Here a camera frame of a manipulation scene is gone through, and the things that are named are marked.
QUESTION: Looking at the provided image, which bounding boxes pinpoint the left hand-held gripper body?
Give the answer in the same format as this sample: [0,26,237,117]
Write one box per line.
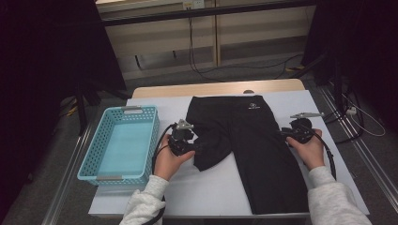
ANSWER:
[167,119,199,158]

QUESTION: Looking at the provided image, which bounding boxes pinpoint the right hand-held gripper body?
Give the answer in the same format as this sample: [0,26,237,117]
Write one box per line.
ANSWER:
[284,112,326,144]

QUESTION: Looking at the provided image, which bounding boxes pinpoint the black pants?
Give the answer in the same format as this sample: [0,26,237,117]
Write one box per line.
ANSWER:
[184,95,311,216]

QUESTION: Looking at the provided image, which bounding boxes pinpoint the blue perforated plastic basket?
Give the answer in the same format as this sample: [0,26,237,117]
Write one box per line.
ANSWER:
[76,105,161,188]

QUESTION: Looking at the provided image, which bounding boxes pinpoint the person's right hand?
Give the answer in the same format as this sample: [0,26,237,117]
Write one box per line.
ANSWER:
[285,129,327,172]

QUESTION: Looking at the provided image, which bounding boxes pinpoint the person's left hand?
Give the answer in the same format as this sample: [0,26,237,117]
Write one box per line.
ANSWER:
[153,134,195,182]

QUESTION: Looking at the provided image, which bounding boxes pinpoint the white table cover sheet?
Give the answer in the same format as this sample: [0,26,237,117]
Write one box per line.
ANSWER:
[88,89,370,218]

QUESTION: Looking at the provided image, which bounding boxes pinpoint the black metal stand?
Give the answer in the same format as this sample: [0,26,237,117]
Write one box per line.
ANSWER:
[74,87,132,137]
[289,50,345,113]

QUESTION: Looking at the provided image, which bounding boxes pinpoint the dark curtain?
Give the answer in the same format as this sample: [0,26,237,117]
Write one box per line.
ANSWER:
[301,0,398,132]
[0,0,128,219]

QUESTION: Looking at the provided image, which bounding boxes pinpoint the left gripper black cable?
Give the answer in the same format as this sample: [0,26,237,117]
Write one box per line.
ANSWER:
[146,123,178,225]

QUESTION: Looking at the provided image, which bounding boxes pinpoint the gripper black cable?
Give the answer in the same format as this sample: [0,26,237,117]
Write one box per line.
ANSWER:
[146,123,178,225]
[311,130,338,182]

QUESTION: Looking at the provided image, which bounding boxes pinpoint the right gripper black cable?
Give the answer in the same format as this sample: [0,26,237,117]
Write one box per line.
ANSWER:
[311,130,338,182]

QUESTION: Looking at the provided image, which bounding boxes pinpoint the black floor cable bundle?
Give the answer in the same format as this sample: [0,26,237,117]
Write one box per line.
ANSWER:
[323,90,365,144]

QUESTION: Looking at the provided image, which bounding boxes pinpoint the long black floor cable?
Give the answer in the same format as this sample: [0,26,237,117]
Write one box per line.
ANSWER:
[200,52,304,76]

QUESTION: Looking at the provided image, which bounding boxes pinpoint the white floor cable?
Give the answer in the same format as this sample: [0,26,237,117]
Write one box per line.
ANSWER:
[342,93,387,138]

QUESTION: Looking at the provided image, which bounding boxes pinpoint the metal floor rail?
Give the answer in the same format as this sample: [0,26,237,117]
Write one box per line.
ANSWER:
[41,125,95,225]
[318,85,398,204]

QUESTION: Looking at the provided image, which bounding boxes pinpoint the black cable hanging from socket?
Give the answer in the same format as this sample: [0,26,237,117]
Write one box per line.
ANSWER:
[187,8,226,83]

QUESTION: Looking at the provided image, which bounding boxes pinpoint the white wall socket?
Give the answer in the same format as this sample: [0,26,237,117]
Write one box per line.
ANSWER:
[182,0,206,10]

